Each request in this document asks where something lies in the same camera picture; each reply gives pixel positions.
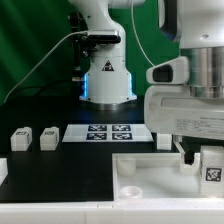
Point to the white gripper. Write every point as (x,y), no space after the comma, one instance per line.
(169,109)

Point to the white square tabletop tray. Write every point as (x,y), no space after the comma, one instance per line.
(160,175)

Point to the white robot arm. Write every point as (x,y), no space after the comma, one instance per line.
(196,25)

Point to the white marker sheet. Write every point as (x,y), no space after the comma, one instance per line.
(107,133)

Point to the white left obstacle block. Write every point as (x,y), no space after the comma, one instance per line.
(3,169)

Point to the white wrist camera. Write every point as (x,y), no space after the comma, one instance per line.
(173,72)

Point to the white front rail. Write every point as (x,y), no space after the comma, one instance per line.
(165,211)

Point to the black camera on stand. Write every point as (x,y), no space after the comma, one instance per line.
(77,25)

